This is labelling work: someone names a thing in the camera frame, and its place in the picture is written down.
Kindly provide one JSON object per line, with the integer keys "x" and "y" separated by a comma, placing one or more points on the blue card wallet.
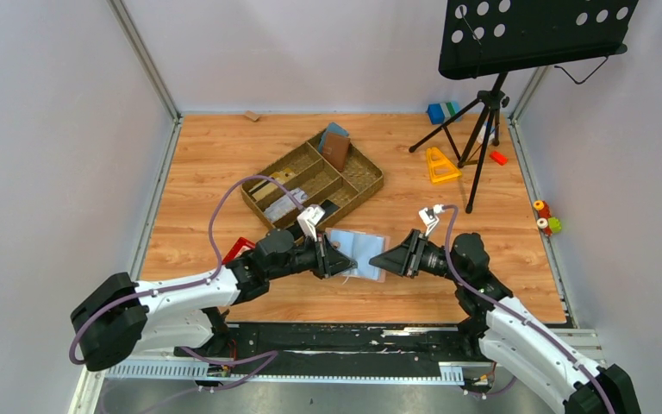
{"x": 332, "y": 128}

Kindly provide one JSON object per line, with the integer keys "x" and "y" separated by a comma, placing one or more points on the black card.
{"x": 329, "y": 208}

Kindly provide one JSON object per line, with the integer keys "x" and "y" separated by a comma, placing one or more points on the small red block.
{"x": 499, "y": 158}

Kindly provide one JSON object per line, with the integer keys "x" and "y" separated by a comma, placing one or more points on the aluminium frame rail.
{"x": 176, "y": 364}

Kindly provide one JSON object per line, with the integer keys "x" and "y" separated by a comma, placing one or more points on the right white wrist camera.
{"x": 430, "y": 217}

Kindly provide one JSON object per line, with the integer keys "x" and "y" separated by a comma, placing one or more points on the green red toy piece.
{"x": 549, "y": 225}

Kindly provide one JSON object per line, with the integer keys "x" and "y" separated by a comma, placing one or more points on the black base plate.
{"x": 344, "y": 350}

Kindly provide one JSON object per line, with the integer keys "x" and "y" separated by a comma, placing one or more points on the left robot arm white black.
{"x": 122, "y": 317}

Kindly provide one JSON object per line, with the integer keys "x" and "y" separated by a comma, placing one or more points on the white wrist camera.
{"x": 308, "y": 220}
{"x": 430, "y": 217}

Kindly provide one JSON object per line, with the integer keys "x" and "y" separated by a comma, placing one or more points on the pink card holder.
{"x": 360, "y": 247}

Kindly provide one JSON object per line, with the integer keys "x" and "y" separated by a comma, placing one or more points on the white patterned card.
{"x": 279, "y": 208}

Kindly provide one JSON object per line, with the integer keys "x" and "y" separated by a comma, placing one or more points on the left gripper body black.
{"x": 322, "y": 258}

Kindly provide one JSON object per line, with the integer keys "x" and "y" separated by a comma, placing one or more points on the black music stand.
{"x": 482, "y": 38}

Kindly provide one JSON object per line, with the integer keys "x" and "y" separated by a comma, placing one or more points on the orange red toy piece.
{"x": 542, "y": 209}

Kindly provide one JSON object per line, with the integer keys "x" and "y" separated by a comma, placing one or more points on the blue green block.
{"x": 441, "y": 112}

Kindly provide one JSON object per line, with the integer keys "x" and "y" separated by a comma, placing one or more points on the brown leather wallet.
{"x": 335, "y": 150}

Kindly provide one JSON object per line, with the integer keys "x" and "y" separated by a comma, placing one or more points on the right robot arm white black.
{"x": 501, "y": 329}

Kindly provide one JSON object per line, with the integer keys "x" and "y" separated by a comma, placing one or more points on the small cardboard piece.
{"x": 252, "y": 116}

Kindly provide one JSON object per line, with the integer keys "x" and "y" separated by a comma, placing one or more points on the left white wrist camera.
{"x": 308, "y": 220}

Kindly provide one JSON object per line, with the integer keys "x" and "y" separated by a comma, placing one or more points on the red box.
{"x": 240, "y": 246}

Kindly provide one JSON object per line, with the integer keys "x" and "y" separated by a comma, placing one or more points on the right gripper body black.
{"x": 422, "y": 258}

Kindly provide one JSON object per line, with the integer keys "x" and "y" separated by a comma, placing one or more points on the yellow triangular toy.
{"x": 441, "y": 170}

